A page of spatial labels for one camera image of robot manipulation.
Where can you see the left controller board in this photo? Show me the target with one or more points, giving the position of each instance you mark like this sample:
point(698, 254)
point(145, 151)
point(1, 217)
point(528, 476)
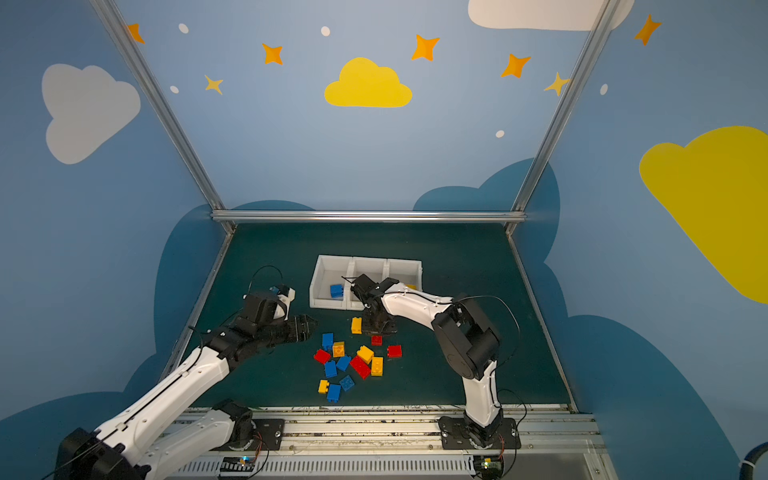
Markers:
point(237, 467)

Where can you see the white right bin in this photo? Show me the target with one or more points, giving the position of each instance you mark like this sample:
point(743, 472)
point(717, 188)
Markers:
point(408, 272)

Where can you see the aluminium frame post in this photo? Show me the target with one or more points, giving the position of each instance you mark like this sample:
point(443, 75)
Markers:
point(583, 68)
point(114, 23)

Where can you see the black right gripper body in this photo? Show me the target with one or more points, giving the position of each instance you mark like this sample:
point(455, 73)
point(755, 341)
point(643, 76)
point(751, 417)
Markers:
point(376, 317)

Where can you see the aluminium frame post left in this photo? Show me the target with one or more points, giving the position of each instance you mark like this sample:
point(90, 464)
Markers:
point(114, 23)

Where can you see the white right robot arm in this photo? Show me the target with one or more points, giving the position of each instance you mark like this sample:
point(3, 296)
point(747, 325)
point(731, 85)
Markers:
point(468, 340)

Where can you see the aluminium frame post right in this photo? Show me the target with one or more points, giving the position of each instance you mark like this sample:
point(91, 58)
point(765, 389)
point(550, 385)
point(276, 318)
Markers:
point(583, 68)

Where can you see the blue lego brick small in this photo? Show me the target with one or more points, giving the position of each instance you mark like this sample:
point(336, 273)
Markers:
point(330, 369)

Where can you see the white left bin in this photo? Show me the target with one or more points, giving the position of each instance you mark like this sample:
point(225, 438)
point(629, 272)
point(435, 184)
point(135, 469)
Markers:
point(328, 270)

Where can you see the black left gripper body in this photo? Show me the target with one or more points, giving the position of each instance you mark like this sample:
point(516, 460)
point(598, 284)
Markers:
point(294, 328)

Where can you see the right controller board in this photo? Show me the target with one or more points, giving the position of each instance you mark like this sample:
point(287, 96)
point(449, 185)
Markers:
point(488, 467)

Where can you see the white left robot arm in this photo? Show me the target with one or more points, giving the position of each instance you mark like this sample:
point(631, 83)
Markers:
point(134, 444)

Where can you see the controller board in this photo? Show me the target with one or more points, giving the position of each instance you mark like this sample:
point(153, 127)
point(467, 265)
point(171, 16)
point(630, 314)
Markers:
point(237, 467)
point(488, 467)

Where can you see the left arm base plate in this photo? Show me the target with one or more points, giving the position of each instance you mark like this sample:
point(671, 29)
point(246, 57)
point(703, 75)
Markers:
point(258, 433)

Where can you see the aluminium frame crossbar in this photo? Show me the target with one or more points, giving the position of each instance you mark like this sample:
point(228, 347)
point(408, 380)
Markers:
point(286, 216)

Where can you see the yellow lego brick tilted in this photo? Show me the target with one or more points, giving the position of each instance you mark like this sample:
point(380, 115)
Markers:
point(365, 354)

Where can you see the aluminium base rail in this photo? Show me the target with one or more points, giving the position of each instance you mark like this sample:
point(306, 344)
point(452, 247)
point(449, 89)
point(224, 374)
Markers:
point(406, 439)

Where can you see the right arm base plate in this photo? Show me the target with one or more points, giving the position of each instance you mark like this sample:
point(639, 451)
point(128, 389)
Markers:
point(463, 434)

